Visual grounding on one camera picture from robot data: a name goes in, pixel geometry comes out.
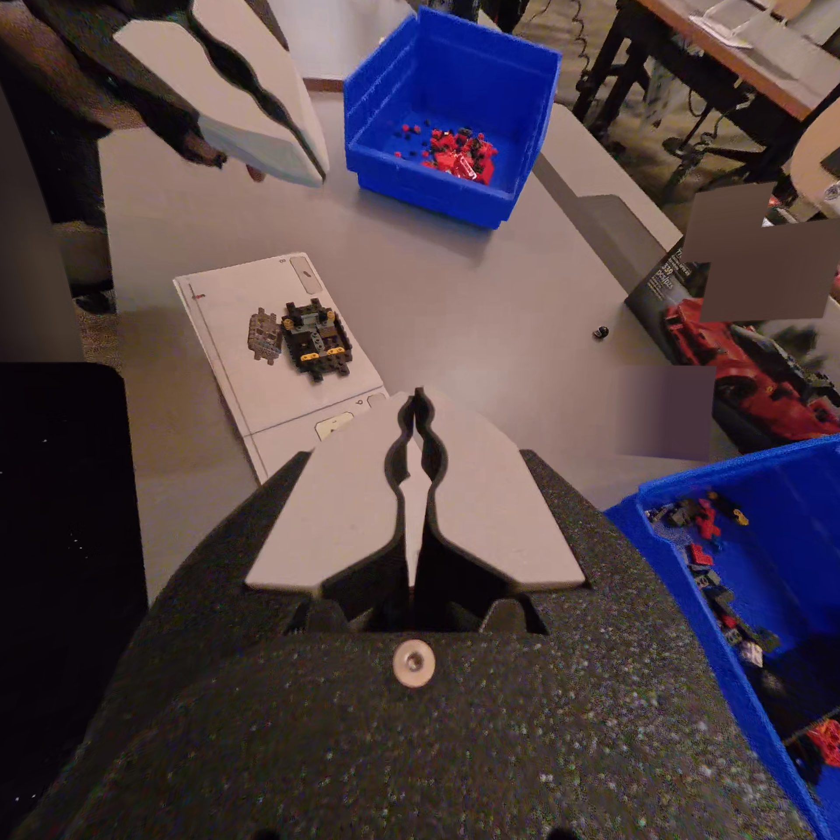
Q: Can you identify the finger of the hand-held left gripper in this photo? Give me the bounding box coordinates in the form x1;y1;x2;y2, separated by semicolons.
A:
190;0;329;175
115;20;327;188

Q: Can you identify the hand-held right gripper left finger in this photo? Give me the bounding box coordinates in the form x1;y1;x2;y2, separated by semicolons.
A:
245;392;421;618

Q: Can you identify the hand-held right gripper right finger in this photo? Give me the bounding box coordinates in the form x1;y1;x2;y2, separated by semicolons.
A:
415;387;586;621

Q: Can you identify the black lego car chassis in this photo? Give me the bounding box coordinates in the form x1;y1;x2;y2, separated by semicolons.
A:
281;298;355;383

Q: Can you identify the pile of mixed lego pieces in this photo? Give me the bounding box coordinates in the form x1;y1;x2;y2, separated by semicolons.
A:
646;489;840;788

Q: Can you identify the pile of red lego pieces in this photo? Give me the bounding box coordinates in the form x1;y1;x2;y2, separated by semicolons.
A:
392;120;500;186

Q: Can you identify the lego box with red car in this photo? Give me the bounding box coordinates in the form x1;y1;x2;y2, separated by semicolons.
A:
623;239;840;442

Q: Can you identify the person's left hand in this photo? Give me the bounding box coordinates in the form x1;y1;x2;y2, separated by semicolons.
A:
177;131;266;183

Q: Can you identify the white instruction booklet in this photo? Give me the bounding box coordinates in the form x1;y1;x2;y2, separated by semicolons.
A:
174;252;389;484

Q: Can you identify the blue plastic bin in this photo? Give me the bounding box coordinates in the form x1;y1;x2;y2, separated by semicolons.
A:
343;7;563;229
604;433;840;840

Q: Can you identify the black chair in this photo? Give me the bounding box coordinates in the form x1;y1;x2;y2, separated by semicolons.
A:
0;361;148;808

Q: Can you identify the wooden table with black legs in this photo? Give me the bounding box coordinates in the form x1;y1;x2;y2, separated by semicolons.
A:
574;0;840;191

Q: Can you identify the beige chair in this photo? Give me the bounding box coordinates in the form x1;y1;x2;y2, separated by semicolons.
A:
791;101;840;219

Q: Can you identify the black cable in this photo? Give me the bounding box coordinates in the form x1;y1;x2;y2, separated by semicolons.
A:
663;108;749;190

